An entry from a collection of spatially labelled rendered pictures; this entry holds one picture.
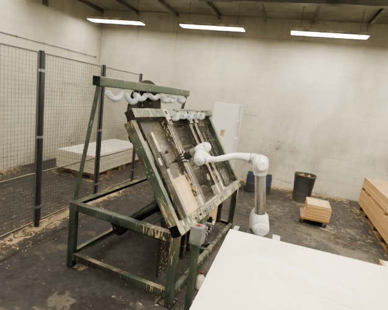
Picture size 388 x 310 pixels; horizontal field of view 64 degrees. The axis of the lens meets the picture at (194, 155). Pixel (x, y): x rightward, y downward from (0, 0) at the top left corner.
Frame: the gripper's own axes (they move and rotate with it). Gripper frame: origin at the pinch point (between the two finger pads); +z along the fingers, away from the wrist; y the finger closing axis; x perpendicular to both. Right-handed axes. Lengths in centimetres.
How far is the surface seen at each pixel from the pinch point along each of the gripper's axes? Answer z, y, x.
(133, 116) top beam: 8, -55, -27
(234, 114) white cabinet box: 28, -64, 411
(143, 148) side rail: 12.6, -22.9, -26.7
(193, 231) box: -2, 68, -27
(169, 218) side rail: 17, 49, -26
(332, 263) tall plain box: -134, 52, -198
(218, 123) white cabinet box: 71, -62, 408
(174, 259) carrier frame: 30, 88, -26
